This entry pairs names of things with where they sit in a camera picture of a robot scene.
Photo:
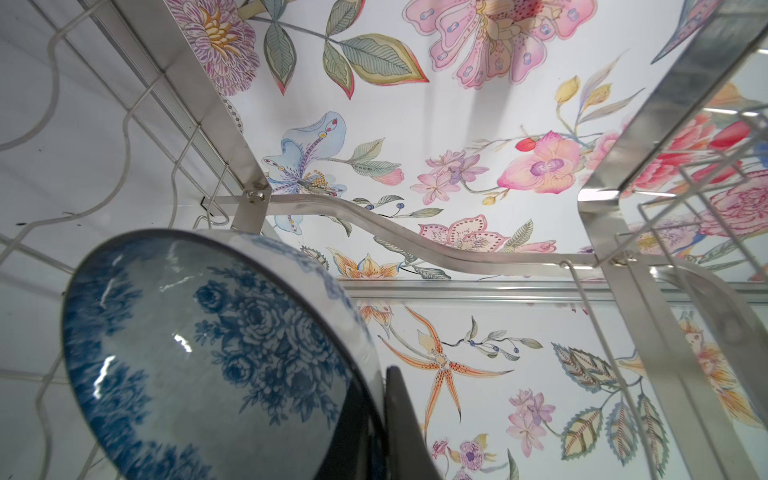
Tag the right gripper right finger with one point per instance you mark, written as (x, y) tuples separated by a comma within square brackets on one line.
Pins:
[(408, 456)]

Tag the steel two-tier dish rack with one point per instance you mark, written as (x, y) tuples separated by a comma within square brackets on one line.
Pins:
[(543, 210)]

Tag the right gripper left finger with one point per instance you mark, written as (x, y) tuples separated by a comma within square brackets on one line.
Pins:
[(355, 451)]

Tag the blue floral bowl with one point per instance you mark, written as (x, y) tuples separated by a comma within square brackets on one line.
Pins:
[(213, 355)]

